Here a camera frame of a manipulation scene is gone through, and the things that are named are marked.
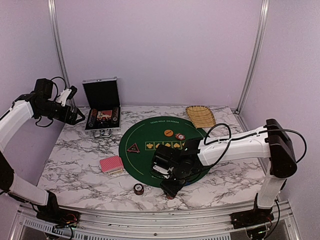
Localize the triangular dealer button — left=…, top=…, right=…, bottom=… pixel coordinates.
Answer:
left=126, top=143, right=140, bottom=153

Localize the orange big blind button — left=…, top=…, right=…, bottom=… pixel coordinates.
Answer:
left=164, top=129, right=174, bottom=137

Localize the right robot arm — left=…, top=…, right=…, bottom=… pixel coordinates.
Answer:
left=151, top=118, right=298, bottom=224

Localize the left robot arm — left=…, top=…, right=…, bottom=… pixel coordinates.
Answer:
left=0, top=77, right=85, bottom=223

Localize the left chip row in case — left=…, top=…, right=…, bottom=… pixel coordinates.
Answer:
left=87, top=108, right=98, bottom=128

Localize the chip row in case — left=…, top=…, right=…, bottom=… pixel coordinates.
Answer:
left=87, top=108, right=98, bottom=128
left=111, top=107, right=119, bottom=124

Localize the aluminium poker chip case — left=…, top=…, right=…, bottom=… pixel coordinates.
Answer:
left=82, top=76, right=121, bottom=139

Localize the red card deck in case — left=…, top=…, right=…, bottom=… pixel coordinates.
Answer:
left=97, top=110, right=113, bottom=120

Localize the dark poker chip stack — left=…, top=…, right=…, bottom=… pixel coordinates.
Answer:
left=133, top=183, right=144, bottom=196

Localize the right chip row in case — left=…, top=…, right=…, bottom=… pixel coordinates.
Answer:
left=111, top=107, right=119, bottom=124

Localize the green round poker mat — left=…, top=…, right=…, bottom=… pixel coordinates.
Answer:
left=118, top=116, right=207, bottom=188

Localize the pink playing card deck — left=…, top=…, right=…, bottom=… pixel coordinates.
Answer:
left=99, top=155, right=124, bottom=174

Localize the woven bamboo tray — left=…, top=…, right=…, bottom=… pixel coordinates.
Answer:
left=185, top=105, right=217, bottom=129

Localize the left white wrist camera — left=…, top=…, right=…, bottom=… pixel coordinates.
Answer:
left=55, top=85, right=78, bottom=107

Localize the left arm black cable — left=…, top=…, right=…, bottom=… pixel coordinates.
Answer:
left=34, top=76, right=67, bottom=128

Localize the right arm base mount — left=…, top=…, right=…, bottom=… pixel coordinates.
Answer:
left=230, top=210, right=275, bottom=229

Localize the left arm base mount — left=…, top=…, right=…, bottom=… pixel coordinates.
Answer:
left=36, top=209, right=80, bottom=228

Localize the left aluminium frame post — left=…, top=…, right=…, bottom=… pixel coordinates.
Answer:
left=47, top=0, right=77, bottom=109

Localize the aluminium frame post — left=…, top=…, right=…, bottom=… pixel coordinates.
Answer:
left=235, top=0, right=270, bottom=114
left=47, top=0, right=77, bottom=109

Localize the front aluminium rail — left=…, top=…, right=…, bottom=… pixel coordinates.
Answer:
left=9, top=199, right=301, bottom=240

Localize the right aluminium frame post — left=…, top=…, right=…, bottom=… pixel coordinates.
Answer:
left=235, top=0, right=270, bottom=114

